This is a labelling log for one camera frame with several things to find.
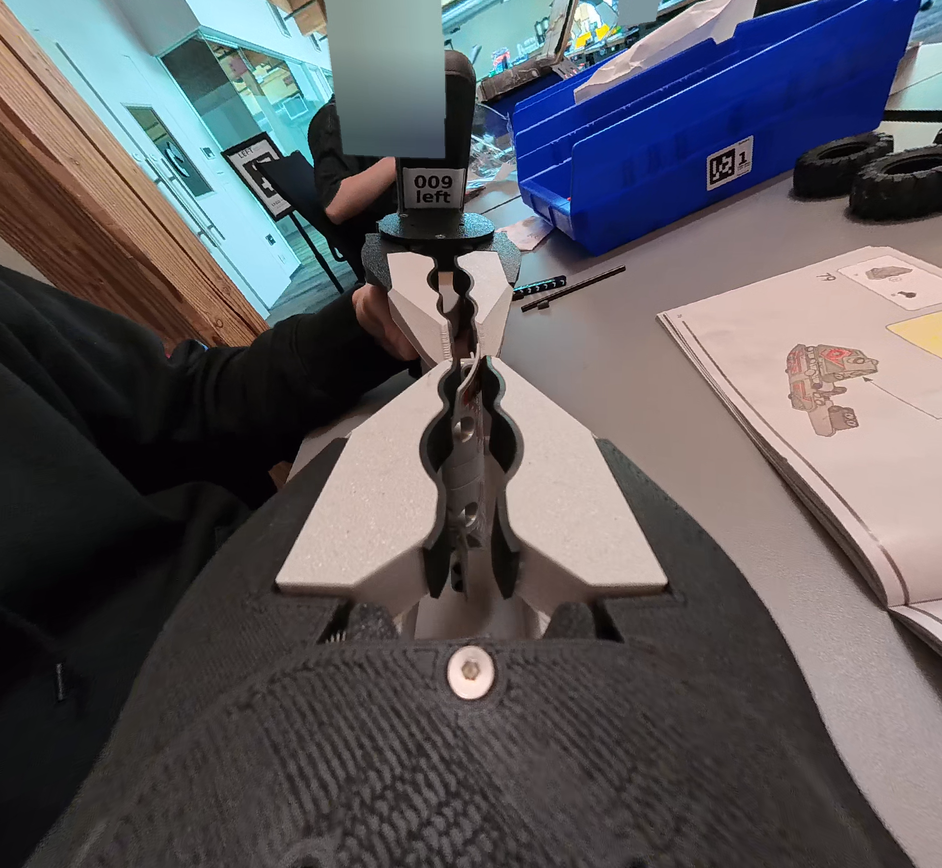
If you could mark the blue bin with marker tag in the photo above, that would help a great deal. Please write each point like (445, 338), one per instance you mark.
(647, 147)

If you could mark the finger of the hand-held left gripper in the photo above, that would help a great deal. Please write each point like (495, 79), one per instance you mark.
(412, 301)
(491, 294)

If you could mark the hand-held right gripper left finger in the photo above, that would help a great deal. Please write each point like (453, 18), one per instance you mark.
(353, 515)

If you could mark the small black brick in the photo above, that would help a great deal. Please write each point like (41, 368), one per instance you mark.
(537, 288)

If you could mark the long grey brick assembly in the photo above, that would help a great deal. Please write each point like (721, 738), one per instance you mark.
(463, 456)

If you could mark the brick instruction booklet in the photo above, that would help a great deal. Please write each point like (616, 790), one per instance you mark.
(809, 404)

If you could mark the black axle rod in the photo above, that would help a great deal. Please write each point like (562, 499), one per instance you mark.
(581, 286)

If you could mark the framed marker sign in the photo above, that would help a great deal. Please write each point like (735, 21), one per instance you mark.
(254, 176)

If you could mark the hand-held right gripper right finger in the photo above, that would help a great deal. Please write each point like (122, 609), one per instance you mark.
(589, 515)

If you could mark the person's black sweater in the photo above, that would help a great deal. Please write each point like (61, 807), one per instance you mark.
(88, 515)

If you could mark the white paper sheet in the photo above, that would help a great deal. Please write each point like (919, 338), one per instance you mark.
(677, 29)

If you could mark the clear plastic bag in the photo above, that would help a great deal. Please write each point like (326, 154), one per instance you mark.
(493, 139)

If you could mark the small paper packet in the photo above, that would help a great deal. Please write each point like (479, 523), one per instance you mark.
(524, 231)

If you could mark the person's left hand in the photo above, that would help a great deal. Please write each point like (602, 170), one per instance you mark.
(379, 320)

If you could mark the black folding chair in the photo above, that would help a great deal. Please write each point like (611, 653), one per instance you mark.
(302, 198)

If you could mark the black white marker tag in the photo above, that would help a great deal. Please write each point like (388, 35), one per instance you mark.
(730, 163)

